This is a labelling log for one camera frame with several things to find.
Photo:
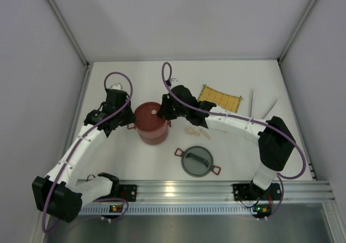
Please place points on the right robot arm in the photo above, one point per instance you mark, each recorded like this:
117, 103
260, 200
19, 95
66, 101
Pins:
273, 138

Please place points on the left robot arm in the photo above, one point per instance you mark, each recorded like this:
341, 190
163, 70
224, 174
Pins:
58, 193

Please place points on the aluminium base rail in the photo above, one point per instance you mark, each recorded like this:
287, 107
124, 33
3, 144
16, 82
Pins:
204, 198

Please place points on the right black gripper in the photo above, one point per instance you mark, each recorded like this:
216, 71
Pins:
166, 109

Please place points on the beige spoon handle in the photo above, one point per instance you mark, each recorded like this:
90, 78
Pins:
204, 133

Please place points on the bamboo tray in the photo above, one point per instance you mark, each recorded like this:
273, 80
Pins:
229, 102

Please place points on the left camera mount white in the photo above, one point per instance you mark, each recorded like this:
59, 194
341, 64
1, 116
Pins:
116, 86

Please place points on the dark red lid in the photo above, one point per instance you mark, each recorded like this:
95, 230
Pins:
146, 117

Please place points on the pink steel pot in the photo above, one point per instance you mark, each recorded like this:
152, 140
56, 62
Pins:
156, 140
153, 134

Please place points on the grey lid with handle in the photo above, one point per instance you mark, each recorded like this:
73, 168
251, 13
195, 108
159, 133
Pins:
197, 161

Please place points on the beige spoon head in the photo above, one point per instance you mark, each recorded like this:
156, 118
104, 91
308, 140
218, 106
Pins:
191, 131

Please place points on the metal tongs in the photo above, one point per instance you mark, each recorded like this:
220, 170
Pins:
261, 102

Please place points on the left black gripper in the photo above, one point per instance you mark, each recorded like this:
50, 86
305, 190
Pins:
125, 116

